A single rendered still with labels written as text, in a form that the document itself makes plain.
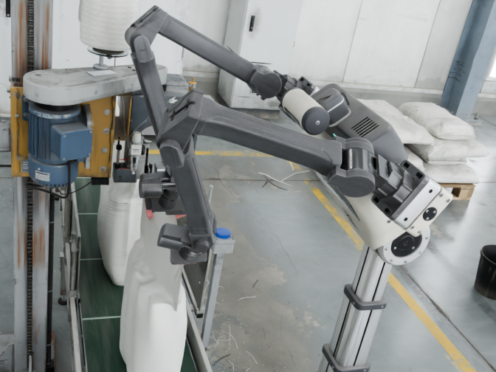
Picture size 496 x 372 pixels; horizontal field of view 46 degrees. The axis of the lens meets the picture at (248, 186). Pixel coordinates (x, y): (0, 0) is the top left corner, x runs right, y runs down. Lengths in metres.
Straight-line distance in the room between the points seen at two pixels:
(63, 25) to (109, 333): 2.85
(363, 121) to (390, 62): 5.80
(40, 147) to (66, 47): 2.95
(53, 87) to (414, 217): 1.05
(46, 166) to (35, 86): 0.25
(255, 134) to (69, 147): 0.77
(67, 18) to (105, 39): 2.98
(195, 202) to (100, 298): 1.32
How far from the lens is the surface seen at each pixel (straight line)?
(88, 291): 2.63
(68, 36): 4.75
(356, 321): 1.89
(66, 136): 1.76
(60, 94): 1.77
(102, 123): 2.04
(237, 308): 3.25
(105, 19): 1.74
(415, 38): 7.33
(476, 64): 7.49
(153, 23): 1.58
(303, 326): 3.24
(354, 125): 1.46
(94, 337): 2.41
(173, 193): 1.75
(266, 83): 1.69
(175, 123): 1.13
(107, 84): 1.87
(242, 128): 1.14
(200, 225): 1.42
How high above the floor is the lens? 1.98
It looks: 26 degrees down
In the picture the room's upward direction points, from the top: 11 degrees clockwise
